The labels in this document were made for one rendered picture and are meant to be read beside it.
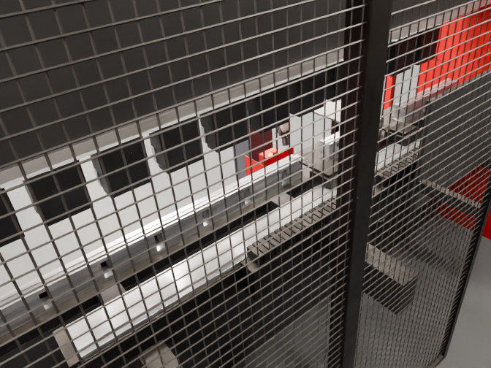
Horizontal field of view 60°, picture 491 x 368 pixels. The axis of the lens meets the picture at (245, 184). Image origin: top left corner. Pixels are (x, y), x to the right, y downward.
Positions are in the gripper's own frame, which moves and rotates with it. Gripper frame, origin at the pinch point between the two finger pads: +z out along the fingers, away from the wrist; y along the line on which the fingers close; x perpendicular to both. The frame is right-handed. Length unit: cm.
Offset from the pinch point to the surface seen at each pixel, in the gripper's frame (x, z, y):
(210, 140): 1, -17, 64
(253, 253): 26, 13, 90
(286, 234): 32, 12, 79
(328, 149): 23.3, 3.6, 6.3
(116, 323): -1, 19, 122
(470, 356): 77, 113, -4
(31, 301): -34, 16, 124
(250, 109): 10, -24, 48
